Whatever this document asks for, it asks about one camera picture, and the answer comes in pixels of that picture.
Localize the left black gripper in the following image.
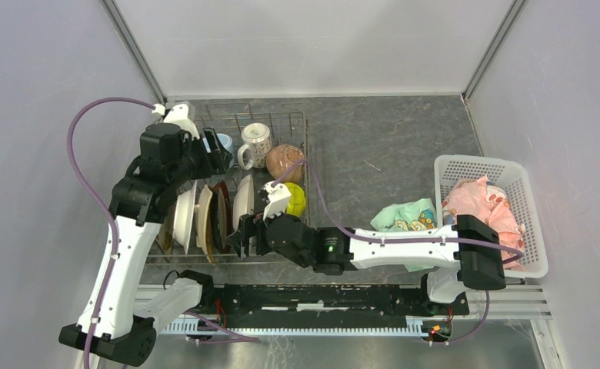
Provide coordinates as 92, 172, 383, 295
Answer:
168, 125, 233, 188

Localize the light blue mug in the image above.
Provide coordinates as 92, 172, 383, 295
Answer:
217, 133, 235, 168

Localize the red-rimmed beige plate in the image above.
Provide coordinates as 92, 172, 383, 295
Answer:
210, 181, 232, 254

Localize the cream divided plate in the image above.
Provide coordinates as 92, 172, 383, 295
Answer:
232, 175, 255, 231

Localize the white floral mug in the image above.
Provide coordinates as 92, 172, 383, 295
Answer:
237, 122, 272, 170

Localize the plain white plate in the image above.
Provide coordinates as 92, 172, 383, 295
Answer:
172, 181, 198, 254

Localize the beige brown-rimmed bowl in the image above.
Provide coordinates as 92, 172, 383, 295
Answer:
266, 145, 305, 185

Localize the square floral plate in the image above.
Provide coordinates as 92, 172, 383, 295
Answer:
155, 206, 175, 255

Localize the lime green bowl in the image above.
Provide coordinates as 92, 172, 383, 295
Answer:
285, 182, 307, 218

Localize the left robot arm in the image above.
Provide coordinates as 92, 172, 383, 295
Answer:
58, 123, 231, 367

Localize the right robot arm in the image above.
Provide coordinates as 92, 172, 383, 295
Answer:
226, 214, 506, 314

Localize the green cartoon cloth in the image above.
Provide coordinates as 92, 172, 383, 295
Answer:
370, 198, 439, 274

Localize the pink patterned cloth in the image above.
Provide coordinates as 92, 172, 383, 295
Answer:
441, 175, 525, 251

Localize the white plastic basket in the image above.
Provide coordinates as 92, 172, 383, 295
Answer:
434, 155, 548, 278

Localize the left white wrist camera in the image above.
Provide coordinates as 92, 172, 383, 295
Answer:
152, 101, 201, 139

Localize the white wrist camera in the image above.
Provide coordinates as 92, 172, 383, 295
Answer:
152, 101, 201, 139
262, 181, 292, 220

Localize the grey wire dish rack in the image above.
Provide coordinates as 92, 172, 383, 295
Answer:
156, 115, 306, 263

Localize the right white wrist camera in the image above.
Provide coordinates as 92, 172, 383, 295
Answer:
262, 181, 292, 220

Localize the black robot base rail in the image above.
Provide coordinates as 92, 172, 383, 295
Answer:
162, 270, 470, 342

